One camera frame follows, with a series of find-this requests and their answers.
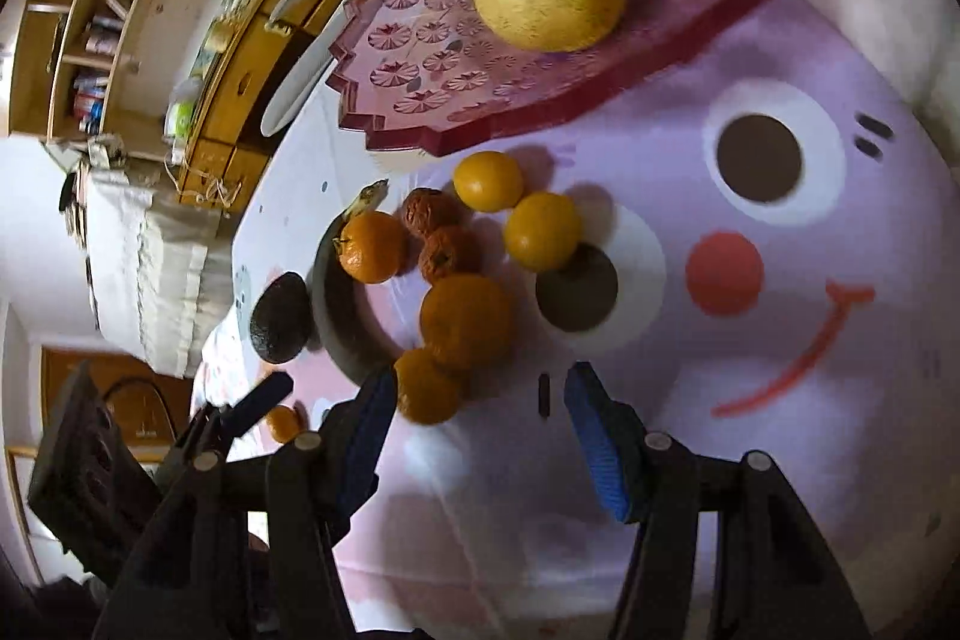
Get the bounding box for white office chair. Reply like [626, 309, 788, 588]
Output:
[259, 0, 368, 139]

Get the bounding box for printed cartoon cloth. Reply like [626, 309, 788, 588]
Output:
[191, 0, 960, 640]

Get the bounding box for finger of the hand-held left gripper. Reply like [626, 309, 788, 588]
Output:
[178, 372, 294, 461]

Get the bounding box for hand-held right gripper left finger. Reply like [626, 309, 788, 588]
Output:
[94, 368, 398, 640]

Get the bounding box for orange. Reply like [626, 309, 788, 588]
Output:
[502, 191, 584, 272]
[418, 272, 517, 372]
[337, 211, 410, 285]
[452, 151, 524, 212]
[392, 347, 466, 427]
[266, 405, 305, 446]

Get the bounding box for bed with white cover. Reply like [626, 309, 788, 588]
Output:
[64, 160, 241, 378]

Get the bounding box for wooden drawer cabinet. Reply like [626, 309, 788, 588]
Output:
[176, 0, 368, 214]

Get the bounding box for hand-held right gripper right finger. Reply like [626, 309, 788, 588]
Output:
[564, 362, 875, 640]

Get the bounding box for blackened banana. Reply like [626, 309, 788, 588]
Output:
[311, 179, 398, 397]

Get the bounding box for green packet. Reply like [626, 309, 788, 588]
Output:
[163, 77, 205, 163]

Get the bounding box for dark avocado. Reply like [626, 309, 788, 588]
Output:
[249, 271, 312, 365]

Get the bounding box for wrinkled brown passion fruit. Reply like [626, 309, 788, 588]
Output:
[401, 188, 462, 240]
[418, 225, 485, 285]

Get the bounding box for pink cut-glass plate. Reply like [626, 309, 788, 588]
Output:
[326, 0, 800, 155]

